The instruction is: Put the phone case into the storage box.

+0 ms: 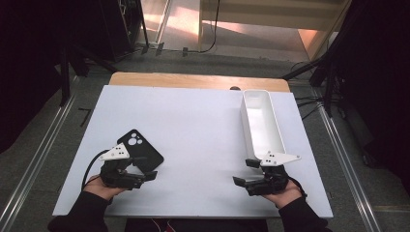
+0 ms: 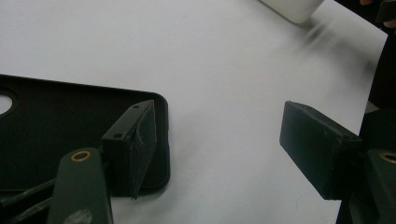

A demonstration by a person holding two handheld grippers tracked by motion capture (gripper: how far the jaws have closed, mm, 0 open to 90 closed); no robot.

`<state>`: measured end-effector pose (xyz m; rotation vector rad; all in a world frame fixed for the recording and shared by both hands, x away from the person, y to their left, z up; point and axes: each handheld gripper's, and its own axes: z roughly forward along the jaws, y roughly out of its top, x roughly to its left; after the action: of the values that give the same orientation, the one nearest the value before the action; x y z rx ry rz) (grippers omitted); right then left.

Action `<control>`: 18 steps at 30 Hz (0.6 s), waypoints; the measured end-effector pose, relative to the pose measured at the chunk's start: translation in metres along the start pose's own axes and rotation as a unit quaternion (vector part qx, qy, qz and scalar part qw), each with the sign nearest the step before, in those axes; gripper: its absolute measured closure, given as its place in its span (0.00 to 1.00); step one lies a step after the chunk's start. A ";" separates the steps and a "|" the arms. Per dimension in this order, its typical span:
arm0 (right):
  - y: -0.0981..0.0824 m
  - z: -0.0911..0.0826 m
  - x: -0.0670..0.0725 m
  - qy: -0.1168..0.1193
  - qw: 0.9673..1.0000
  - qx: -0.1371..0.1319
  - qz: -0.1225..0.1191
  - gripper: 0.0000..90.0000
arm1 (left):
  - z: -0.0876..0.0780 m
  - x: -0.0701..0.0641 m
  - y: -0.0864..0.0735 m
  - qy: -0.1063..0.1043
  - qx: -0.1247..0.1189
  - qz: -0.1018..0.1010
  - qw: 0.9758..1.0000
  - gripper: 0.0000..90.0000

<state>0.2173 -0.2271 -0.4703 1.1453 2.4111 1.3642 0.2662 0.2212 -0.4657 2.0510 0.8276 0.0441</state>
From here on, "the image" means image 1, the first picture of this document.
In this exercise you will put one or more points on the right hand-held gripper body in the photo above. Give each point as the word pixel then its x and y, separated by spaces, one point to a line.
pixel 270 183

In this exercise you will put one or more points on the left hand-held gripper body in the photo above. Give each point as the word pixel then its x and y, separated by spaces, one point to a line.
pixel 116 177

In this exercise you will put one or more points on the black phone case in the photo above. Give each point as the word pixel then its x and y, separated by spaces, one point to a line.
pixel 146 147

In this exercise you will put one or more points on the long white plastic container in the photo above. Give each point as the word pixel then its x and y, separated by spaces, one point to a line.
pixel 261 122

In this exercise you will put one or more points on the person's left hand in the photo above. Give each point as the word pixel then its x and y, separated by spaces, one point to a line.
pixel 98 190

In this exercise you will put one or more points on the person's right hand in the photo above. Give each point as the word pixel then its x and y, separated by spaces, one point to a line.
pixel 288 197

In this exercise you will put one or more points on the white board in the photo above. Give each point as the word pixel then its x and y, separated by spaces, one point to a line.
pixel 193 135

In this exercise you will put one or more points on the small dark knob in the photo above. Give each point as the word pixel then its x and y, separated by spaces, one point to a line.
pixel 235 88

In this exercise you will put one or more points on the wooden table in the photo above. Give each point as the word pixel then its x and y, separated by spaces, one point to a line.
pixel 180 80

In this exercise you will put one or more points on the black metal stand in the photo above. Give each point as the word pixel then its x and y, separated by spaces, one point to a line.
pixel 65 74
pixel 325 80

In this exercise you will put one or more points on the black equipment cabinet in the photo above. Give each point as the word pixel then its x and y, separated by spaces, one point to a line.
pixel 119 29

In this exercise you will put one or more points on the silver metal stand leg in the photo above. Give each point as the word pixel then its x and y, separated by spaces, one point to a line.
pixel 162 25

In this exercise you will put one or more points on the black curtain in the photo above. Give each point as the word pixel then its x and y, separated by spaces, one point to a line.
pixel 380 80
pixel 25 64

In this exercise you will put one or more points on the light wooden furniture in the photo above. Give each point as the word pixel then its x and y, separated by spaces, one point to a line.
pixel 267 14

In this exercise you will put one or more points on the aluminium floor rail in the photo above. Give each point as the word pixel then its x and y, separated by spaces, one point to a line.
pixel 348 167
pixel 35 164

